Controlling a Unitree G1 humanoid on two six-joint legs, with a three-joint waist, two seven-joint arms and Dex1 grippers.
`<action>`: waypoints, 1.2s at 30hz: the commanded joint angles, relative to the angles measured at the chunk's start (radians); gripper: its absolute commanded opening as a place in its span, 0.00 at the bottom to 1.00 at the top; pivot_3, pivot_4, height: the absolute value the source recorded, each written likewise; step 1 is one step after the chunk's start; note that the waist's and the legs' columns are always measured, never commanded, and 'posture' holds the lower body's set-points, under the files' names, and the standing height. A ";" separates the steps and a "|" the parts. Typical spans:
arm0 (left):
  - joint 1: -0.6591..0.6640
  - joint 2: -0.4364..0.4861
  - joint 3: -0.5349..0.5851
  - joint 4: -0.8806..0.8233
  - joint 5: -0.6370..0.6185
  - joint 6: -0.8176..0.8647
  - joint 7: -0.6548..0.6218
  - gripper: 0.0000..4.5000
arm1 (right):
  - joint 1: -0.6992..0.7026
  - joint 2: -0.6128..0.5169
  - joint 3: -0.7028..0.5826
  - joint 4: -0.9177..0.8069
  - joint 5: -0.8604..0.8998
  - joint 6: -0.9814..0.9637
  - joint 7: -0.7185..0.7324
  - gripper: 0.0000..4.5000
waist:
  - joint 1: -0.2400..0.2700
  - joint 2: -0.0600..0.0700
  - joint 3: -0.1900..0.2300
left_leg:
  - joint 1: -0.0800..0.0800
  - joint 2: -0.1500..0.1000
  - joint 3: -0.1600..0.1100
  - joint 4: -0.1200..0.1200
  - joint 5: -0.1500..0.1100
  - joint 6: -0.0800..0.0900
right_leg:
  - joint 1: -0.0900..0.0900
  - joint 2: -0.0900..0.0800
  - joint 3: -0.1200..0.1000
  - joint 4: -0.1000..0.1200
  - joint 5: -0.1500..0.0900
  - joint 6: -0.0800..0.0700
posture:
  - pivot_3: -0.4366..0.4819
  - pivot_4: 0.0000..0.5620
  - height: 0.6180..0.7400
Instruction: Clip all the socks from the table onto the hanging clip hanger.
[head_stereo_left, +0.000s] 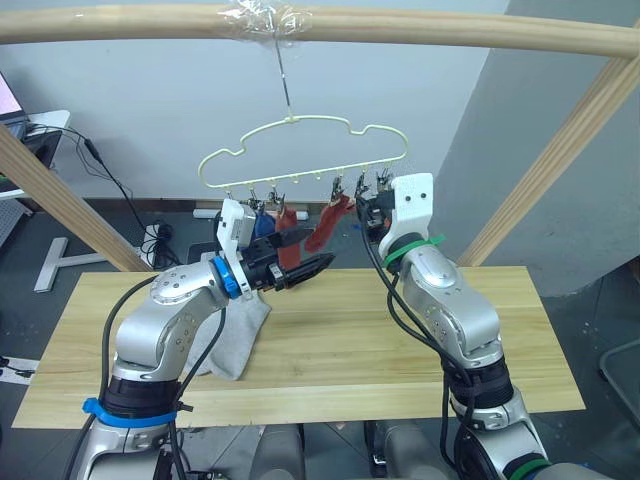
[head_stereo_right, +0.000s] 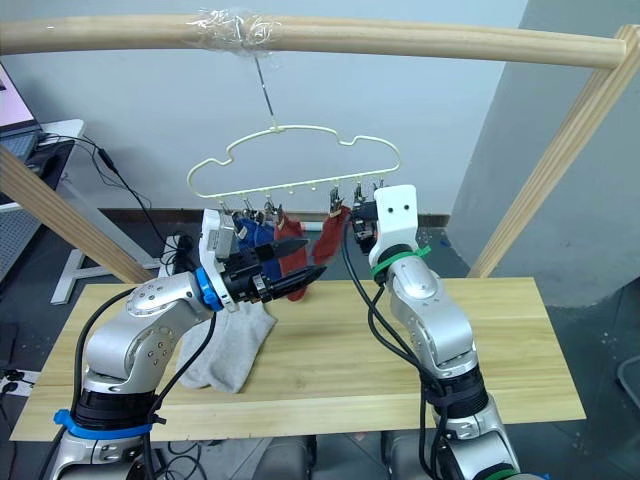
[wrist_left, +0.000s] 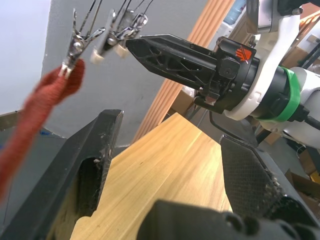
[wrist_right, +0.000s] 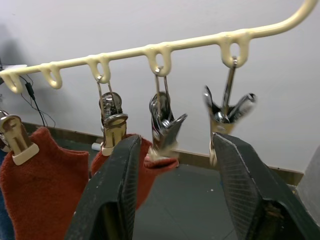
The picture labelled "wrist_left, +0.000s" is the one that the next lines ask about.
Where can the red sock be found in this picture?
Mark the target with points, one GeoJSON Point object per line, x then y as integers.
{"type": "Point", "coordinates": [45, 100]}

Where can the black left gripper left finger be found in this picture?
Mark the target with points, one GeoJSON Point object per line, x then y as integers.
{"type": "Point", "coordinates": [55, 175]}

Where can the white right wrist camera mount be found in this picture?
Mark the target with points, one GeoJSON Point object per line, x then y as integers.
{"type": "Point", "coordinates": [282, 42]}

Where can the metal hanger clip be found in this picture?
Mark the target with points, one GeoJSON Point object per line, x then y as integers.
{"type": "Point", "coordinates": [76, 46]}
{"type": "Point", "coordinates": [110, 40]}
{"type": "Point", "coordinates": [140, 21]}

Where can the orange slatted wooden panel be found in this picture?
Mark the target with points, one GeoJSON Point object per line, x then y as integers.
{"type": "Point", "coordinates": [162, 107]}

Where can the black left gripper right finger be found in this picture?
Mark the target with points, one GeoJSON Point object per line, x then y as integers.
{"type": "Point", "coordinates": [250, 175]}

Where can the brown cardboard box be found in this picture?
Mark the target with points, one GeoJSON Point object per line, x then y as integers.
{"type": "Point", "coordinates": [182, 102]}
{"type": "Point", "coordinates": [307, 185]}

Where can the blue water bottle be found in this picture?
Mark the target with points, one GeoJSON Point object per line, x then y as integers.
{"type": "Point", "coordinates": [235, 12]}

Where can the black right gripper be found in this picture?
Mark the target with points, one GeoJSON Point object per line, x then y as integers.
{"type": "Point", "coordinates": [230, 82]}

